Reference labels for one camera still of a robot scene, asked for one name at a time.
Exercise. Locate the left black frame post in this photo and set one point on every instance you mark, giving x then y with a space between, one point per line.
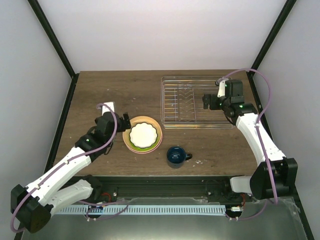
42 18

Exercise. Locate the green plate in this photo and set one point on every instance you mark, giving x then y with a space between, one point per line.
152 146

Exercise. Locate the dark blue mug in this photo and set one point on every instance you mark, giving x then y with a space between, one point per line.
176 157

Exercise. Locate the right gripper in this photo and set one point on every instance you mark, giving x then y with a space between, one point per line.
205 100

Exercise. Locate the right black frame post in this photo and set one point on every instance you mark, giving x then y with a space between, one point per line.
280 20

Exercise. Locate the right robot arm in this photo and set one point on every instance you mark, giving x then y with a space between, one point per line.
275 174

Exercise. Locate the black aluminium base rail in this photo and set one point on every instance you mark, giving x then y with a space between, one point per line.
211 188

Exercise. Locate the metal wire dish rack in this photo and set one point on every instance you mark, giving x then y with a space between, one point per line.
182 103

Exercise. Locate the white scalloped bowl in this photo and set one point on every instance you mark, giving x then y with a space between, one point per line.
143 135

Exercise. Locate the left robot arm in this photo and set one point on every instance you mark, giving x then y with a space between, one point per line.
32 206

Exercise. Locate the black frame post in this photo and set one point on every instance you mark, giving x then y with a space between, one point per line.
280 20
42 18

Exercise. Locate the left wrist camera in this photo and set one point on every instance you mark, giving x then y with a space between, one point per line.
106 107

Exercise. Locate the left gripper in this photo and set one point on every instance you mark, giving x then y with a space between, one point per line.
127 120

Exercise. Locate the pink plate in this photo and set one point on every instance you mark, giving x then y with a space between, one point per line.
148 151

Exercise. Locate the light blue slotted cable duct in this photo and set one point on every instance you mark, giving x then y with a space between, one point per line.
201 210

